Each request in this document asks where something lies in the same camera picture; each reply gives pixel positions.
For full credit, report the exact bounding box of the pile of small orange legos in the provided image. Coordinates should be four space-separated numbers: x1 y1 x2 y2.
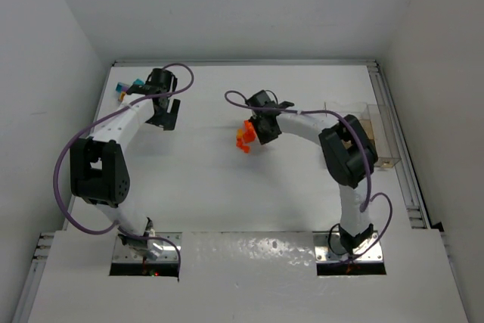
236 129 256 154

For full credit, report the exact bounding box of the purple cable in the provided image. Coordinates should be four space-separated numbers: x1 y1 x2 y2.
52 62 196 273
224 90 394 263

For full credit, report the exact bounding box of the metal base plate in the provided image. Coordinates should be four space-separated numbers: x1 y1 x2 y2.
112 232 182 263
312 231 383 263

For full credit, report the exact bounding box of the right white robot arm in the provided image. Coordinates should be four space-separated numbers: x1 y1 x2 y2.
244 90 379 254

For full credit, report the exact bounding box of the light blue duplo brick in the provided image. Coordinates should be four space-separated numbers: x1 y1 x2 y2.
116 82 129 102

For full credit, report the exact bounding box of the clear plastic container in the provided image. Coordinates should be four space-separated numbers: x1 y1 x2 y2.
324 102 401 169

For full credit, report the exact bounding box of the large orange round lego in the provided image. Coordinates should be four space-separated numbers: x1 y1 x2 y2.
244 120 256 135

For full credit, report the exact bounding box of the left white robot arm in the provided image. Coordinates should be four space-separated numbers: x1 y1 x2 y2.
70 68 181 240

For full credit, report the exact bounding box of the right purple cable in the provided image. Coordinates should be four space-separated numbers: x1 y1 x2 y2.
224 90 394 263

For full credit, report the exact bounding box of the teal duplo brick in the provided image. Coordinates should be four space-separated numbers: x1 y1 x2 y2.
132 79 144 86

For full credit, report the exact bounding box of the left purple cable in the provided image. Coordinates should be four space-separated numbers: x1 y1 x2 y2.
52 62 196 273

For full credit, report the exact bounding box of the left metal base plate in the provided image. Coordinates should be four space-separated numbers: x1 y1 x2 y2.
112 232 182 263

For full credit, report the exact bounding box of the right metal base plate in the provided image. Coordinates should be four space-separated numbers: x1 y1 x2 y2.
312 231 383 263

